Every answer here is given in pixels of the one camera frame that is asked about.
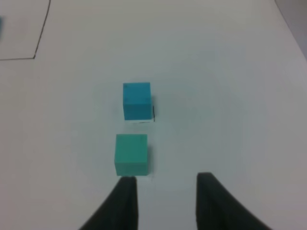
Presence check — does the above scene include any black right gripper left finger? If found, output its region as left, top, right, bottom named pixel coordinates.
left=81, top=177, right=139, bottom=230

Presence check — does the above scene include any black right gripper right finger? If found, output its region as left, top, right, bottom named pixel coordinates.
left=196, top=172, right=269, bottom=230

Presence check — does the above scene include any green cube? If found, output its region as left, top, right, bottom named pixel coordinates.
left=114, top=134, right=149, bottom=176

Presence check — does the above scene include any blue template cube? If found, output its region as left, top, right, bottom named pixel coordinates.
left=0, top=16, right=3, bottom=39

